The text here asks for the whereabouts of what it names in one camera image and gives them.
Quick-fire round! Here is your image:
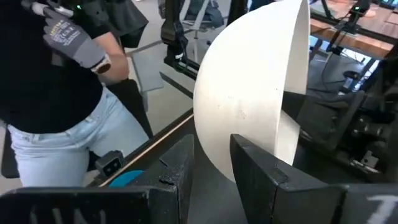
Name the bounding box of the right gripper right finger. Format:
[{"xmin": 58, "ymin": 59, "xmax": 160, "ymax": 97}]
[{"xmin": 230, "ymin": 134, "xmax": 398, "ymax": 224}]

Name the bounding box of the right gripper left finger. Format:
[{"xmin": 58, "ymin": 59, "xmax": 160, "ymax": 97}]
[{"xmin": 0, "ymin": 134, "xmax": 195, "ymax": 224}]

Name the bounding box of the white bowl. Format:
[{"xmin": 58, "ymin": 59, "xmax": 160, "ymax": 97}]
[{"xmin": 192, "ymin": 0, "xmax": 312, "ymax": 184}]

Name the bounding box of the black table mat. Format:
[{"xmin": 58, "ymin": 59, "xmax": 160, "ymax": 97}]
[{"xmin": 130, "ymin": 116, "xmax": 389, "ymax": 224}]

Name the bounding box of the person's wristwatch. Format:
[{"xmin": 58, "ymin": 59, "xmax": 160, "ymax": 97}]
[{"xmin": 91, "ymin": 55, "xmax": 113, "ymax": 75}]

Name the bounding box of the person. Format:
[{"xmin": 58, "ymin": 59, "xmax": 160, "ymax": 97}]
[{"xmin": 0, "ymin": 0, "xmax": 155, "ymax": 187}]

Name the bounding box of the person's hand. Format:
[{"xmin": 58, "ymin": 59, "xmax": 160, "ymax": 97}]
[{"xmin": 42, "ymin": 7, "xmax": 113, "ymax": 75}]

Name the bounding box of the wooden workbench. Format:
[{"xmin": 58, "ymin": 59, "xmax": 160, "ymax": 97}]
[{"xmin": 310, "ymin": 6, "xmax": 398, "ymax": 60}]

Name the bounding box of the office chair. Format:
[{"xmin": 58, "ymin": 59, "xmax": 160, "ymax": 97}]
[{"xmin": 180, "ymin": 0, "xmax": 226, "ymax": 63}]

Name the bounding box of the small black table camera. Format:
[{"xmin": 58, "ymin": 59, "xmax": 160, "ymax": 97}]
[{"xmin": 95, "ymin": 150, "xmax": 126, "ymax": 179}]

